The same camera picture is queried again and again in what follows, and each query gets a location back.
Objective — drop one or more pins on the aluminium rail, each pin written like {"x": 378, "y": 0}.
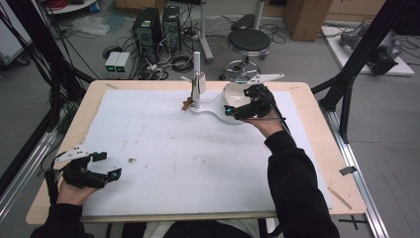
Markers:
{"x": 20, "y": 172}
{"x": 356, "y": 178}

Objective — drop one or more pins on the person's lap clothing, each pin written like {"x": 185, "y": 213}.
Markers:
{"x": 198, "y": 229}

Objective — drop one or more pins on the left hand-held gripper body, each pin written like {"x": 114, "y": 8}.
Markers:
{"x": 81, "y": 177}

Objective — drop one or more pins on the thin wooden stick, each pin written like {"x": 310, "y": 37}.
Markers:
{"x": 340, "y": 198}

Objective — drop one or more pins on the large black computer tower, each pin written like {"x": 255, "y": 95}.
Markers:
{"x": 147, "y": 33}

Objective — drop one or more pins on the white cracked-egg-shaped bowl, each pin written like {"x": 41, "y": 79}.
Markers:
{"x": 236, "y": 94}

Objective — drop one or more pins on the clear plastic bag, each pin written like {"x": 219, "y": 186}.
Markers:
{"x": 90, "y": 25}

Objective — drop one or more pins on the black round stool chrome base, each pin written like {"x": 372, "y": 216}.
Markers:
{"x": 248, "y": 40}

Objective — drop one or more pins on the white key stand with pegs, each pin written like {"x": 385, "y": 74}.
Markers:
{"x": 196, "y": 62}

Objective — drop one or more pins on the brown wooden cabinet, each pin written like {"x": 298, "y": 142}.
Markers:
{"x": 305, "y": 18}

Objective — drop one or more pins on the slim black computer tower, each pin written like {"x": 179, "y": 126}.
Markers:
{"x": 171, "y": 28}

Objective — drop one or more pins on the white table mat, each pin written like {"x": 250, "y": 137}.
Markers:
{"x": 171, "y": 148}

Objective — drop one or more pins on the grey bench power supply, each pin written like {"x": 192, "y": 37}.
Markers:
{"x": 123, "y": 62}
{"x": 111, "y": 62}

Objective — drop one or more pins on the person's left hand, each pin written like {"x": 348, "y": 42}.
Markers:
{"x": 71, "y": 195}

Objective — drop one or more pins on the white floor board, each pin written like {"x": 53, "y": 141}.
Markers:
{"x": 336, "y": 49}

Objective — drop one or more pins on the white desk leg post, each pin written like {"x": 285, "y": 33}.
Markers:
{"x": 204, "y": 33}

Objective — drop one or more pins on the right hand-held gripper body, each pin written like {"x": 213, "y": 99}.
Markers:
{"x": 262, "y": 105}

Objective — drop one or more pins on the small grey tape piece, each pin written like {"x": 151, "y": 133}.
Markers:
{"x": 348, "y": 170}

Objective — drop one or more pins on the person's right hand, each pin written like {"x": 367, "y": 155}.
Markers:
{"x": 267, "y": 125}

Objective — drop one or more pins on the grey robot device on board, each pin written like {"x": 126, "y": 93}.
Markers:
{"x": 386, "y": 53}

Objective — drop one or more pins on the black metal frame strut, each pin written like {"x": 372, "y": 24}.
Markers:
{"x": 360, "y": 53}

